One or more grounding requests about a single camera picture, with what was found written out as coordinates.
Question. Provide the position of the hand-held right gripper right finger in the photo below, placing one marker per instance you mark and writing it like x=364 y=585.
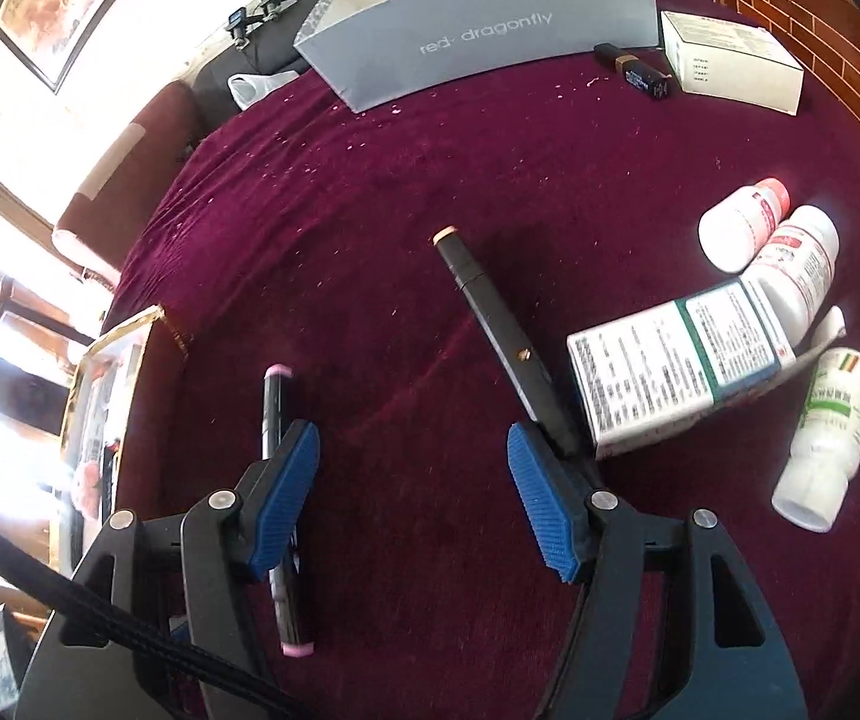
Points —
x=542 y=502

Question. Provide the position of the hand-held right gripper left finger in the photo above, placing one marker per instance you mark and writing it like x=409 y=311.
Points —
x=284 y=495

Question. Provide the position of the black marker pink caps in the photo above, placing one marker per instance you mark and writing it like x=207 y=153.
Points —
x=275 y=412

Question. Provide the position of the black marker orange caps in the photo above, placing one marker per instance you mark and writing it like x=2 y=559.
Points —
x=505 y=330

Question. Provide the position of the white green medicine box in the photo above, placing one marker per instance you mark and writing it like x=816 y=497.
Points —
x=662 y=367

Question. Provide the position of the white tray box gold edge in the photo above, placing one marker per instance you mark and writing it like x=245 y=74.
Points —
x=104 y=390

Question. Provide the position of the green label white medicine bottle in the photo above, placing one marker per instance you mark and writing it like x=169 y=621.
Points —
x=823 y=450

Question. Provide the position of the maroon velvet tablecloth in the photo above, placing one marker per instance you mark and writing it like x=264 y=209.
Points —
x=400 y=187

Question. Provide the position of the red label bottle pink cap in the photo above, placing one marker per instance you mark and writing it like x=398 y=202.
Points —
x=737 y=229

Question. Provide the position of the red label bottle white cap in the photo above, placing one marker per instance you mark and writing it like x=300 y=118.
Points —
x=797 y=270

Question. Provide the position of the maroon upholstered chair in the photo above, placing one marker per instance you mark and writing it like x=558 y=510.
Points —
x=130 y=165

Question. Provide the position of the white plastic bag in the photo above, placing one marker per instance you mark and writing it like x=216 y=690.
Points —
x=250 y=88

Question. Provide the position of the black leather sofa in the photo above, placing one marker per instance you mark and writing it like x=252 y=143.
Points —
x=212 y=82

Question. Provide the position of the black gold lipstick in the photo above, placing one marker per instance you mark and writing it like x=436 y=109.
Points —
x=636 y=71

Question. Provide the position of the plain white carton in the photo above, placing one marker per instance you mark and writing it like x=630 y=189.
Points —
x=737 y=75

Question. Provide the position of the grey shoe box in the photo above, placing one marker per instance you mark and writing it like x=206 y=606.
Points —
x=475 y=37

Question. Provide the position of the black clamp blue screen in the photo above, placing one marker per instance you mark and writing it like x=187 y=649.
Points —
x=237 y=24

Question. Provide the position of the wooden cabinet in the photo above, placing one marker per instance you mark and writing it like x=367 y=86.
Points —
x=812 y=15

